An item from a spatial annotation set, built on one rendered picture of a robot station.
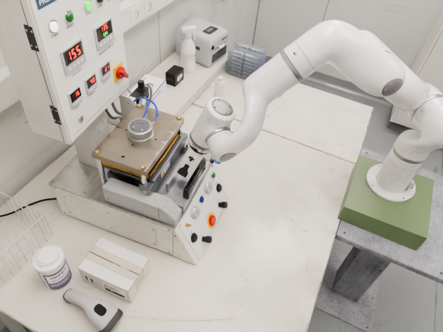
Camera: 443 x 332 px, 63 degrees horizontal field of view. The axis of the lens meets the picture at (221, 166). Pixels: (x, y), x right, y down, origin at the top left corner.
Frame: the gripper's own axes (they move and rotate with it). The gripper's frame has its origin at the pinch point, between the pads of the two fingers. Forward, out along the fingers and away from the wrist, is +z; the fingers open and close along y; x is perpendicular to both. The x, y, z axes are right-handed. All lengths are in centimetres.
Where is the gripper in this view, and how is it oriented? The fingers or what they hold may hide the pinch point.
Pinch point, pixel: (184, 170)
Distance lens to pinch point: 118.9
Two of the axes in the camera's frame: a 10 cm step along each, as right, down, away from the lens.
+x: -8.5, -5.2, -0.8
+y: 3.4, -6.6, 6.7
